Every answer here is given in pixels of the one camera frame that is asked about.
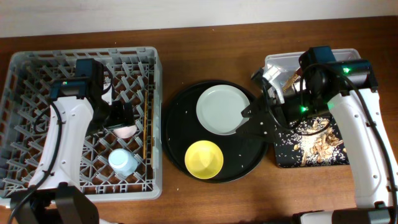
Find grey round plate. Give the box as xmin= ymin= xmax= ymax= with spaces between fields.
xmin=196 ymin=85 xmax=250 ymax=136

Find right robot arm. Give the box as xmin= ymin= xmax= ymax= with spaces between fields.
xmin=237 ymin=45 xmax=397 ymax=223

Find brown gold snack wrapper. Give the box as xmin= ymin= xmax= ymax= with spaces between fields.
xmin=282 ymin=73 xmax=300 ymax=93

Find wooden chopstick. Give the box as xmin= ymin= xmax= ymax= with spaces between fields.
xmin=150 ymin=98 xmax=155 ymax=169
xmin=143 ymin=91 xmax=148 ymax=161

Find pink plastic cup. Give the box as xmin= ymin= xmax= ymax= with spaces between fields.
xmin=113 ymin=125 xmax=137 ymax=139

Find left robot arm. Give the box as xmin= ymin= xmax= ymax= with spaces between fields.
xmin=8 ymin=58 xmax=137 ymax=223

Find round black tray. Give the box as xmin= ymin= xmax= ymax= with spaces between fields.
xmin=162 ymin=80 xmax=269 ymax=184

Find food leftovers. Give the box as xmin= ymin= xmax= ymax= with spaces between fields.
xmin=292 ymin=117 xmax=349 ymax=167

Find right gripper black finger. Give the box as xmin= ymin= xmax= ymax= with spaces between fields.
xmin=241 ymin=94 xmax=274 ymax=118
xmin=236 ymin=116 xmax=279 ymax=143

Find black rectangular tray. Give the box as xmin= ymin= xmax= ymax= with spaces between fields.
xmin=274 ymin=115 xmax=349 ymax=168

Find grey dishwasher rack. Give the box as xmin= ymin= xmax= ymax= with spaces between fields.
xmin=1 ymin=47 xmax=162 ymax=208

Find blue plastic cup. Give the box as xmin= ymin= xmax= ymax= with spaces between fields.
xmin=108 ymin=149 xmax=139 ymax=177

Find yellow bowl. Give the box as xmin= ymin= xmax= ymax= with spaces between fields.
xmin=184 ymin=140 xmax=224 ymax=180

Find clear plastic bin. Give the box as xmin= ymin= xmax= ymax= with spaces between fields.
xmin=264 ymin=46 xmax=377 ymax=101

